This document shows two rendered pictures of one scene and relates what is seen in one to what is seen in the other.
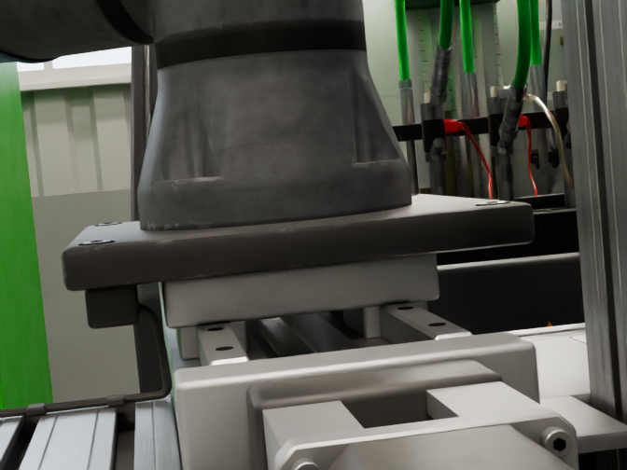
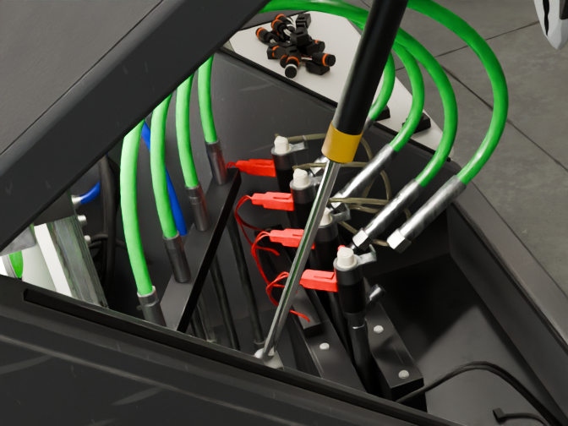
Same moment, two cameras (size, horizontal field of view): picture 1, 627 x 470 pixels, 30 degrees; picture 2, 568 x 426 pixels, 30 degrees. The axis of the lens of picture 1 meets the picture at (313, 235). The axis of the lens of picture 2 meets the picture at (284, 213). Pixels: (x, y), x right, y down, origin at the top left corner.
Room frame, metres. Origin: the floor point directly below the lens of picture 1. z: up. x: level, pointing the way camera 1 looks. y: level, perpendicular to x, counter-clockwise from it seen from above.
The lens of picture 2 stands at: (1.53, 0.68, 1.78)
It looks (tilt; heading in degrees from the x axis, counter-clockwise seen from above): 35 degrees down; 264
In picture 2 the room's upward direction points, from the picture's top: 12 degrees counter-clockwise
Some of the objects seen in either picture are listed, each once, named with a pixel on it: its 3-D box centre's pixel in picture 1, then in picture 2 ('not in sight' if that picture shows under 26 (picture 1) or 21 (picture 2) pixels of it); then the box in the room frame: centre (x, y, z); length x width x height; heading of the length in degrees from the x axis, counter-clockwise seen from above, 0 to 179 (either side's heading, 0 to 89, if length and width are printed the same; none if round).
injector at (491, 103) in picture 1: (507, 185); (345, 291); (1.38, -0.23, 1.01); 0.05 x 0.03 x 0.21; 3
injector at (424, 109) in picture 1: (439, 191); (368, 335); (1.38, -0.15, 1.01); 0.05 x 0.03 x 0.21; 3
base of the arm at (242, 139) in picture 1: (268, 127); not in sight; (0.65, 0.02, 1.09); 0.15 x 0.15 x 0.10
